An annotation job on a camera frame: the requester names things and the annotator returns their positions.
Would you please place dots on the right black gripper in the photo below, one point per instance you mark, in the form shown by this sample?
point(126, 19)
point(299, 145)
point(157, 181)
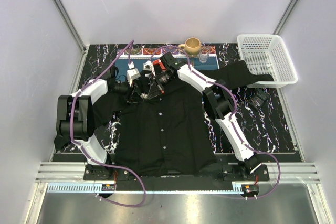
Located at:
point(155, 90)

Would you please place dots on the black button shirt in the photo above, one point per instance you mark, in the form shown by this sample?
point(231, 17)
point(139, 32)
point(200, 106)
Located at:
point(167, 133)

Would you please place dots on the tan ceramic mug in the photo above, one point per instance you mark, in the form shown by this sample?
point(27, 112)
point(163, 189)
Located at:
point(191, 47)

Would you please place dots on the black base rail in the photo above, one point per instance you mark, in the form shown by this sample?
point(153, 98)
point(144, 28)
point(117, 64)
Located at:
point(218, 176)

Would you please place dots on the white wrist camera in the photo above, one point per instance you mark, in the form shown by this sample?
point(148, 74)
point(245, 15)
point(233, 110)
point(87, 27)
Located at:
point(132, 73)
point(148, 66)

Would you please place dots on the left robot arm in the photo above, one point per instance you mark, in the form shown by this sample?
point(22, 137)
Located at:
point(81, 113)

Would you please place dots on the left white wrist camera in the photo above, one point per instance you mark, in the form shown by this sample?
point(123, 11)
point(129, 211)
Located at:
point(132, 73)

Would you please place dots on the blue patterned placemat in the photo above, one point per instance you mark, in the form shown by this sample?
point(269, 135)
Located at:
point(139, 54)

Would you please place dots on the white plastic basket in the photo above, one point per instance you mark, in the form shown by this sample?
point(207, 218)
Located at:
point(267, 54)

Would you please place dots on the small black box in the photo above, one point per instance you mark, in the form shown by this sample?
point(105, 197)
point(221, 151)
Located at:
point(258, 99)

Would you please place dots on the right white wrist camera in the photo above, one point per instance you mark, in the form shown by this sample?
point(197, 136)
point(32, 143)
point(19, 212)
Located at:
point(148, 66)

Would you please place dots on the clear drinking glass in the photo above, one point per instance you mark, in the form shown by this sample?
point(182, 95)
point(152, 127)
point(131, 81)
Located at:
point(203, 54)

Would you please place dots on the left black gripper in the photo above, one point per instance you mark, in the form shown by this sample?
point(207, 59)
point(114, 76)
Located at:
point(133, 96)

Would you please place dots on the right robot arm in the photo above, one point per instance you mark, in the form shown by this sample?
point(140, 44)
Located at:
point(219, 104)

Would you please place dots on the red floral plate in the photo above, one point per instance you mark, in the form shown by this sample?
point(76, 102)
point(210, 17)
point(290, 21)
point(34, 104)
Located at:
point(157, 62)

